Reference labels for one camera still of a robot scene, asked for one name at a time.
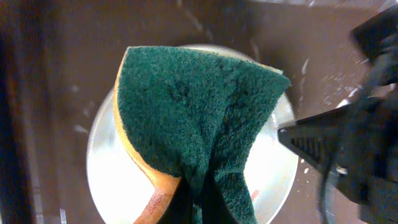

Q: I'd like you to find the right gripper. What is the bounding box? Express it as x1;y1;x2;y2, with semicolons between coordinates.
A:
277;6;397;223

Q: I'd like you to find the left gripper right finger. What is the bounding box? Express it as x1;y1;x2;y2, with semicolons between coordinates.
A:
201;172;237;224

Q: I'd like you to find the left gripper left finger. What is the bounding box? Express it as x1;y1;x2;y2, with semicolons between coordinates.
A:
157;179;193;224

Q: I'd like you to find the green and yellow sponge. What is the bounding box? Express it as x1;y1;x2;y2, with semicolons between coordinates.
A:
113;46;290;223

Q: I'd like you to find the large brown serving tray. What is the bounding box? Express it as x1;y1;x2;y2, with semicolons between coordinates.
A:
1;1;395;223

